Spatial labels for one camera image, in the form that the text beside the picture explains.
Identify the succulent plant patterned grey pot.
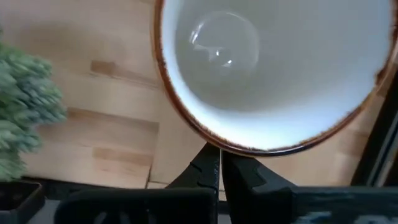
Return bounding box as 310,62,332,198
0,29,68,183

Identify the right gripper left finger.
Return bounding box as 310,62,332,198
54,142,221,224

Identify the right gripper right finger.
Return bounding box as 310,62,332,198
221,150,398,224

